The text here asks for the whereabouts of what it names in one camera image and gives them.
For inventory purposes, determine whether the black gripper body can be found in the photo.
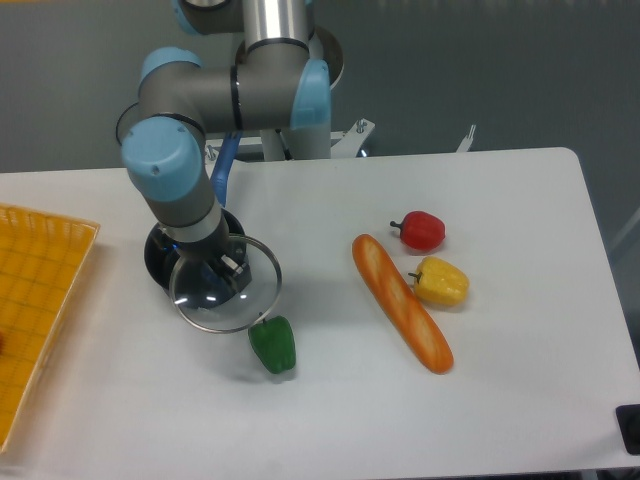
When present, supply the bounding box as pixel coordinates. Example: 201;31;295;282
158;217;230;261

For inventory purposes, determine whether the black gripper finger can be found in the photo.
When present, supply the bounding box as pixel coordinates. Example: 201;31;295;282
220;255;251;291

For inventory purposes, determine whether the glass pot lid blue knob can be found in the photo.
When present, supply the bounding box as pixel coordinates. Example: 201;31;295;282
169;234;283;334

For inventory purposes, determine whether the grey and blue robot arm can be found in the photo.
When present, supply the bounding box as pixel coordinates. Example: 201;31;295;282
121;1;333;287

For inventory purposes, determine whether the dark blue saucepan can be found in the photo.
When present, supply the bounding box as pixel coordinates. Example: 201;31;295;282
143;132;245;294

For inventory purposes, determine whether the green bell pepper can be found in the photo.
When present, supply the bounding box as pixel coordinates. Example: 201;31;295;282
248;316;297;375

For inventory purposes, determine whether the orange baguette bread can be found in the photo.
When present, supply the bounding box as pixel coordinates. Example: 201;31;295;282
352;234;454;374

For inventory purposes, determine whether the yellow plastic basket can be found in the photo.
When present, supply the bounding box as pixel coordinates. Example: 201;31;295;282
1;203;100;452

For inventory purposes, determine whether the red bell pepper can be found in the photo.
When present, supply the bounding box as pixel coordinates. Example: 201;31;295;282
389;211;446;252

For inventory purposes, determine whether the yellow bell pepper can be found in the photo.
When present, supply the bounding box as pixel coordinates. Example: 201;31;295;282
410;256;470;306

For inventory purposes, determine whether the black device at table edge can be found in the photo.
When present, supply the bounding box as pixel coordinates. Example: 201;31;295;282
615;404;640;456

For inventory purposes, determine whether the black cable on floor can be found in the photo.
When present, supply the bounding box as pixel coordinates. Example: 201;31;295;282
113;102;141;147

